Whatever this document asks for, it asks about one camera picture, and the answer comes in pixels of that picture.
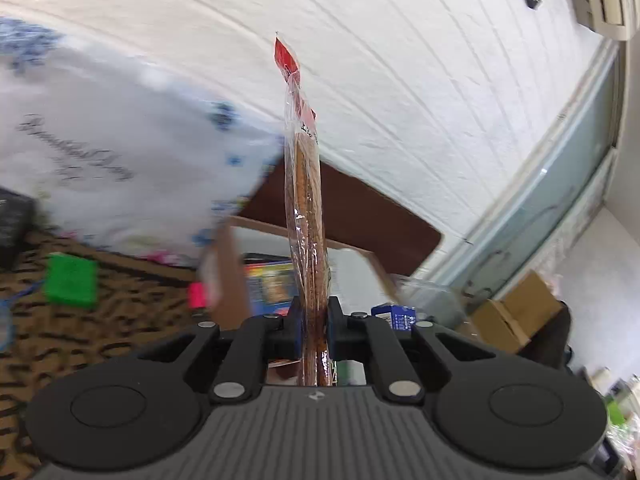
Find small blue white box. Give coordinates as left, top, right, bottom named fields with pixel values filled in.
left=371, top=304, right=416, bottom=332

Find blue red playing card box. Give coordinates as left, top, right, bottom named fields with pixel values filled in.
left=242, top=252, right=297, bottom=316

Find cardboard boxes on floor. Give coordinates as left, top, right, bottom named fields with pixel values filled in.
left=471, top=271, right=562, bottom=353

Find green plastic box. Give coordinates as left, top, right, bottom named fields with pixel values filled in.
left=43, top=252, right=98, bottom=310

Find packaged brown insoles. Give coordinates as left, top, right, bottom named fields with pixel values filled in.
left=274, top=38, right=333, bottom=387

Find brown cardboard sorting box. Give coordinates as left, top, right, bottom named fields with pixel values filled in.
left=198, top=217, right=398, bottom=330

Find pink small object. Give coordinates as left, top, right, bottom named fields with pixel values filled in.
left=188, top=282, right=207, bottom=310

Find white floral plastic bag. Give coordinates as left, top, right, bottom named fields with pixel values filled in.
left=1, top=17, right=282, bottom=267

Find black product box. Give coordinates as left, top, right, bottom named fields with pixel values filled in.
left=0, top=188, right=36, bottom=270

